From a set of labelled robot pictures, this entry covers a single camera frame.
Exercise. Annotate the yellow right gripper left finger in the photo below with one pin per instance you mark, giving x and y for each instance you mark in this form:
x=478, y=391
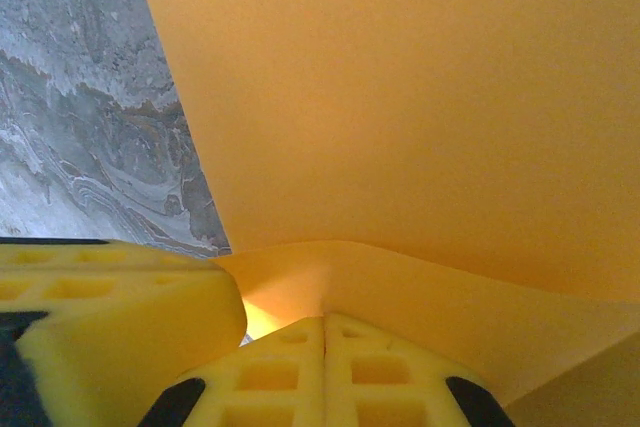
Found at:
x=280, y=382

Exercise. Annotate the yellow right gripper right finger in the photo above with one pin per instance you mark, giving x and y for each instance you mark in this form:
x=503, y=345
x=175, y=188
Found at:
x=380, y=382

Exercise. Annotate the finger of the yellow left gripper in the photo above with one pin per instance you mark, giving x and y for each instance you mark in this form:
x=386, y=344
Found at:
x=125, y=307

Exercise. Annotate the orange paper sheet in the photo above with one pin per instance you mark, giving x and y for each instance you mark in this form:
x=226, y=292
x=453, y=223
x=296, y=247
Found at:
x=400, y=97

